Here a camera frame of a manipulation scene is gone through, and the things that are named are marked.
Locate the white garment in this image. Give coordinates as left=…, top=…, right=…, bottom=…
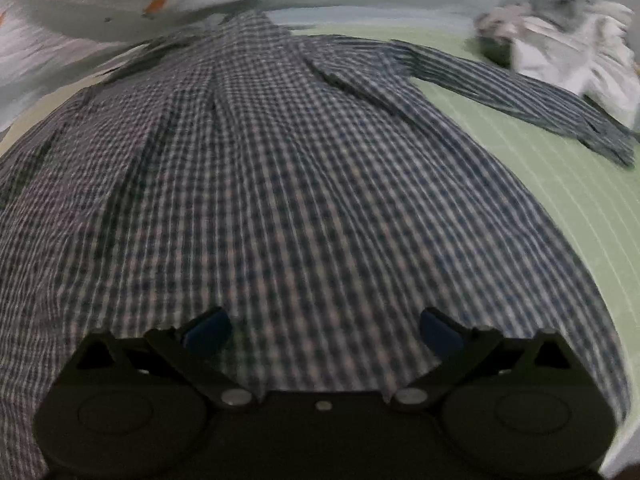
left=475, top=2, right=640, bottom=127

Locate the grey garment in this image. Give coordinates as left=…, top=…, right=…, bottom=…
left=527, top=0, right=593, bottom=28

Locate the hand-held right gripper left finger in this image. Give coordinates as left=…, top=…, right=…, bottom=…
left=70, top=306, right=258, bottom=408

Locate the blue plaid shirt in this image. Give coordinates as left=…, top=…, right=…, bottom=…
left=0, top=10, right=638, bottom=480

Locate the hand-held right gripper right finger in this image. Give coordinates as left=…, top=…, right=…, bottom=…
left=390, top=307, right=586, bottom=408

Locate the blue denim garment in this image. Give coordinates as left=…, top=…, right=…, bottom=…
left=477, top=35, right=513, bottom=67

